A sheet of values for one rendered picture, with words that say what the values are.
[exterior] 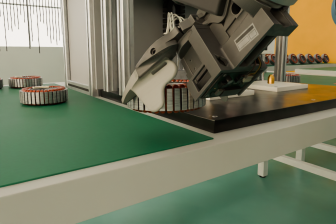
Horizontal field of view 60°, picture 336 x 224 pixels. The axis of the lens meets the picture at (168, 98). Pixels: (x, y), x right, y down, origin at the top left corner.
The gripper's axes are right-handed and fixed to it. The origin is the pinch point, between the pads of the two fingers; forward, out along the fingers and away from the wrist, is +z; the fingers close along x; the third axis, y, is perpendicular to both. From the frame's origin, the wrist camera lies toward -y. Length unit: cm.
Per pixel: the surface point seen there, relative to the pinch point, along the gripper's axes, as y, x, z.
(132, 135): 2.4, -3.3, 7.2
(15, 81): -50, -10, 60
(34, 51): -454, 104, 478
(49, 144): 0.6, -14.8, 9.1
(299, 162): 5, 141, 87
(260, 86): -8.9, 44.5, 15.4
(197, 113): 1.3, 9.1, 5.6
